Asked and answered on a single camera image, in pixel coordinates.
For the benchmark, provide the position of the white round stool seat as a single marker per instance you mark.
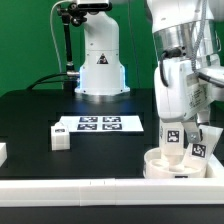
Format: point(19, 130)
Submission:
point(158, 166)

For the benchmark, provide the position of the white marker sheet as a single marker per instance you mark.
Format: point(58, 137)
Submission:
point(130, 123)

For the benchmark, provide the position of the white U-shaped fence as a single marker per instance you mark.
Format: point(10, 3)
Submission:
point(116, 192)

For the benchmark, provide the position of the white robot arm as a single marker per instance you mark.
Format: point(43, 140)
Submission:
point(180, 28)

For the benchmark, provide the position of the black camera stand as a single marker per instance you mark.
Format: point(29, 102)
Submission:
point(70, 15)

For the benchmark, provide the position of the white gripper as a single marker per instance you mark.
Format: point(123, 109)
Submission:
point(180, 95)

